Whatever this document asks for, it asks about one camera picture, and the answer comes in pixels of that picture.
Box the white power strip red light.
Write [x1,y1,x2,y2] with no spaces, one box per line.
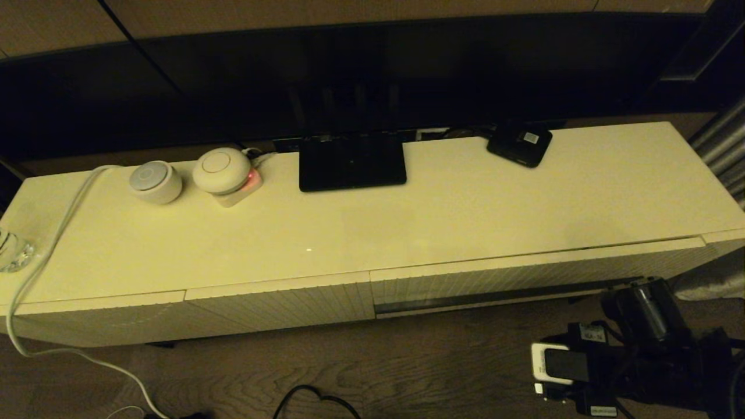
[212,166,264,208]

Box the black television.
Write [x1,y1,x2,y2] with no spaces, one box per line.
[0,13,714,165]

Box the thick white power cable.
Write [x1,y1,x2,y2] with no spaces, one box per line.
[7,165,169,419]

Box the white ribbed drawer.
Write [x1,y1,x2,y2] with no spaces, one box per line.
[370,237,708,319]

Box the white dome device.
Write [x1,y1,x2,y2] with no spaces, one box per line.
[192,147,253,196]

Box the black set-top box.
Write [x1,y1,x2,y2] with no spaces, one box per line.
[486,123,554,169]

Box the grey pleated curtain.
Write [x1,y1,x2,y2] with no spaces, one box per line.
[672,96,745,301]

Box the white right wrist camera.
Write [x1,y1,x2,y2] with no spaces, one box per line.
[530,342,590,402]

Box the black floor cable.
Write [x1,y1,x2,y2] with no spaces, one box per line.
[272,385,363,419]

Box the white TV cabinet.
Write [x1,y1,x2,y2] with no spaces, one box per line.
[0,121,745,350]

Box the black television base plate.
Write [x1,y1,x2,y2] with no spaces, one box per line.
[299,133,407,193]

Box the white ribbed cabinet door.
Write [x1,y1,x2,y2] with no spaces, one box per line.
[184,271,376,338]
[0,290,188,350]

